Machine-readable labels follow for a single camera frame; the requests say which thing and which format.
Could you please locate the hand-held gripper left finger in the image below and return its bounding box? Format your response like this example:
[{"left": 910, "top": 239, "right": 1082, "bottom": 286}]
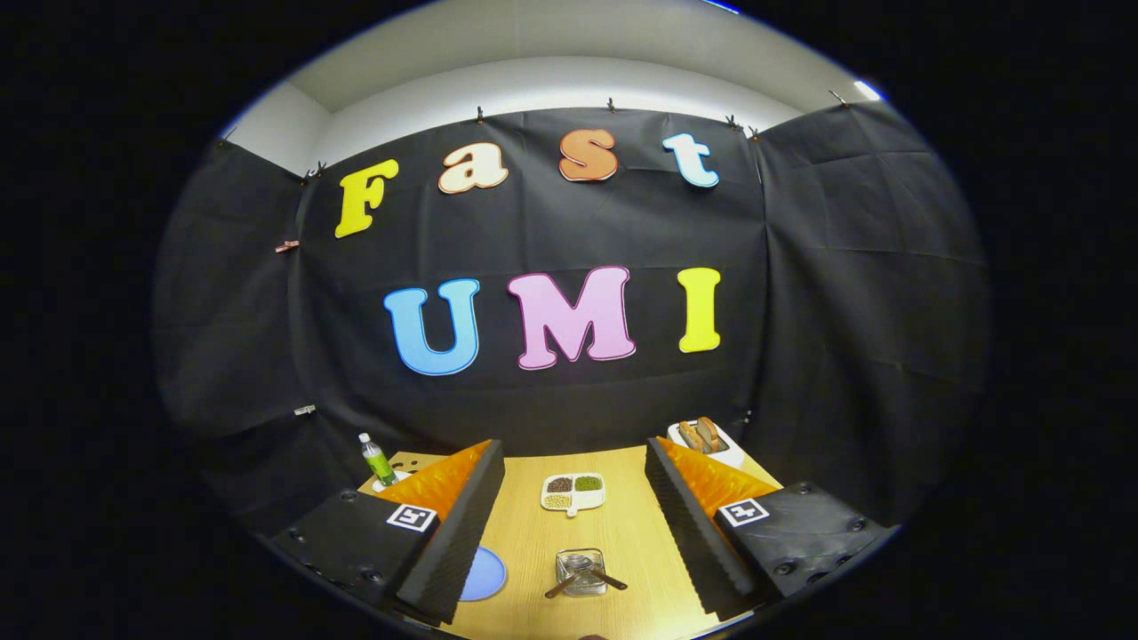
[{"left": 269, "top": 438, "right": 506, "bottom": 626}]

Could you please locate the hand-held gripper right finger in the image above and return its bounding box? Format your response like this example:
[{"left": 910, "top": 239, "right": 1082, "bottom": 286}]
[{"left": 645, "top": 436, "right": 899, "bottom": 621}]

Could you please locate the metal spoon wooden handle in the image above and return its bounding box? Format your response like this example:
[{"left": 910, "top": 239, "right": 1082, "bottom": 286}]
[
  {"left": 544, "top": 558, "right": 595, "bottom": 599},
  {"left": 569, "top": 556, "right": 629, "bottom": 592}
]

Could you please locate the blue plate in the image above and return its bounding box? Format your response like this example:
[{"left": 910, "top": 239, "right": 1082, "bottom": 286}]
[{"left": 458, "top": 546, "right": 509, "bottom": 603}]

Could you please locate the white toaster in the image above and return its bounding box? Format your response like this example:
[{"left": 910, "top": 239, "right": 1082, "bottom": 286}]
[{"left": 667, "top": 418, "right": 748, "bottom": 472}]

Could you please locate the white divided bean dish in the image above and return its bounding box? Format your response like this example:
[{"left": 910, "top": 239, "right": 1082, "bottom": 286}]
[{"left": 541, "top": 473, "right": 607, "bottom": 518}]

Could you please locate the green label plastic bottle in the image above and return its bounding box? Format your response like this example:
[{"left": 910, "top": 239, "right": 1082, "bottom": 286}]
[{"left": 358, "top": 432, "right": 399, "bottom": 488}]

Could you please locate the black backdrop cloth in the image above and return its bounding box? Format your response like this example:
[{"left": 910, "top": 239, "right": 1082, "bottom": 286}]
[{"left": 151, "top": 100, "right": 992, "bottom": 543}]

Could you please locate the metal wire basket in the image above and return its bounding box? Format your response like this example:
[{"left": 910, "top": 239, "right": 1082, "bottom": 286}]
[{"left": 555, "top": 548, "right": 609, "bottom": 597}]

